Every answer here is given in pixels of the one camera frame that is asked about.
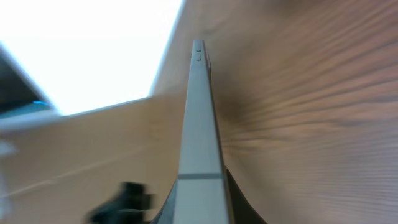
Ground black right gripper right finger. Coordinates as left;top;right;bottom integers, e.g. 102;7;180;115
226;168;267;224

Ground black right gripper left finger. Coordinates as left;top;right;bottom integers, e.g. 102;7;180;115
150;181;177;224

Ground brown cardboard panel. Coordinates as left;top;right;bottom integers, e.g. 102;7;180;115
1;96;185;224

